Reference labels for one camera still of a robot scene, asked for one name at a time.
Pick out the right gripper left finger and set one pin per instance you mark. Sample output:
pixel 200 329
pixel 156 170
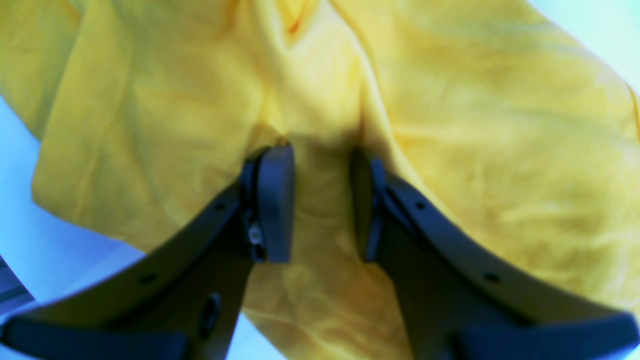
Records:
pixel 182 300

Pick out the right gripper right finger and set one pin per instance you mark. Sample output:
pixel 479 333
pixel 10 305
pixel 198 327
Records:
pixel 459 301

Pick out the yellow t-shirt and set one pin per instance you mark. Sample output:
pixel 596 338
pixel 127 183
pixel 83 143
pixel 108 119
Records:
pixel 145 109

